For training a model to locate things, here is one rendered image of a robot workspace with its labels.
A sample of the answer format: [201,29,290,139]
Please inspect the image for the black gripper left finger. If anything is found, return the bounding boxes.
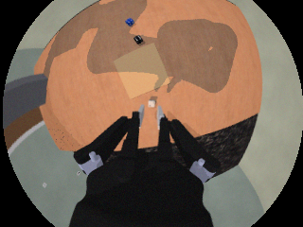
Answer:
[73,104,144,183]

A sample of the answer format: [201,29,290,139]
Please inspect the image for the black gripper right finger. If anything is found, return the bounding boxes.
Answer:
[155,106,221,186]

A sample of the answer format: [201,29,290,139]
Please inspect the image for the white die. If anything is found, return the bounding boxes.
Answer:
[148,99,155,107]

